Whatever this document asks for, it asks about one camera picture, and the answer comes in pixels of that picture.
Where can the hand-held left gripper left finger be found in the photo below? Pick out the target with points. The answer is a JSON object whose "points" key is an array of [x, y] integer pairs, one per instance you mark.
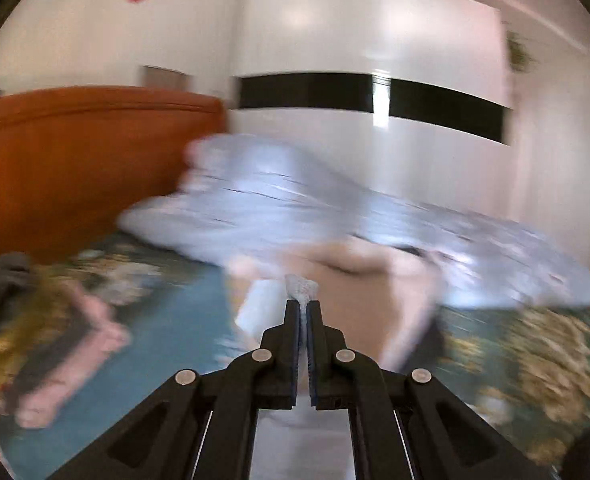
{"points": [[295, 375]]}

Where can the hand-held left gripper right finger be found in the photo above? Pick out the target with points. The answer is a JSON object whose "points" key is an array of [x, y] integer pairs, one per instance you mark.
{"points": [[311, 375]]}

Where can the beige fluffy garment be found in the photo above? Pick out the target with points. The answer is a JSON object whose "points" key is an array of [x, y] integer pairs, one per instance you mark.
{"points": [[355, 300]]}

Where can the blue floral quilt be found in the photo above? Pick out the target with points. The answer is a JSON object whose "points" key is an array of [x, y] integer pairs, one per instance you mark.
{"points": [[275, 195]]}

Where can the folded pink garment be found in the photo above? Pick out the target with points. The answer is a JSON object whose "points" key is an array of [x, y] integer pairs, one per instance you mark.
{"points": [[90, 345]]}

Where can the mustard knit sweater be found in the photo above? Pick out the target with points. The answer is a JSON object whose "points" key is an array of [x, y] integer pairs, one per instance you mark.
{"points": [[35, 320]]}

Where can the orange wooden headboard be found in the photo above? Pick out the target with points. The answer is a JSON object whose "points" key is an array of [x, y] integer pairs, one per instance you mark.
{"points": [[75, 160]]}

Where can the folded grey garment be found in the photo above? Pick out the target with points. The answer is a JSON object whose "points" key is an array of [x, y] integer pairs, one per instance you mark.
{"points": [[0, 280]]}

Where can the white wardrobe with black stripe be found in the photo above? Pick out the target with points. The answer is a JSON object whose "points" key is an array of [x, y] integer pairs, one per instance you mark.
{"points": [[325, 30]]}

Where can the grey wall switch panel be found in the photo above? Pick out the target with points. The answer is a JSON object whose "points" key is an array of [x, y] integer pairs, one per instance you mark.
{"points": [[165, 78]]}

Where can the green plant wall decal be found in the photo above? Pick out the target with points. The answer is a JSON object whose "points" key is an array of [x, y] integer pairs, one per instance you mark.
{"points": [[520, 52]]}

